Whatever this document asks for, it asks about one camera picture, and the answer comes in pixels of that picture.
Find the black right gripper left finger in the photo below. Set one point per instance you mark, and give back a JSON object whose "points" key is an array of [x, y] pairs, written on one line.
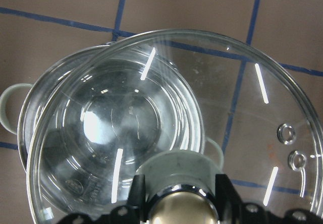
{"points": [[131, 212]]}

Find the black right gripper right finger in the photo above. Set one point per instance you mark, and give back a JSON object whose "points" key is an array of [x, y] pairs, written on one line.
{"points": [[231, 208]]}

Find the glass pot lid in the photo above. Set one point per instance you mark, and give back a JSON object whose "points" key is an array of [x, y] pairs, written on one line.
{"points": [[266, 135]]}

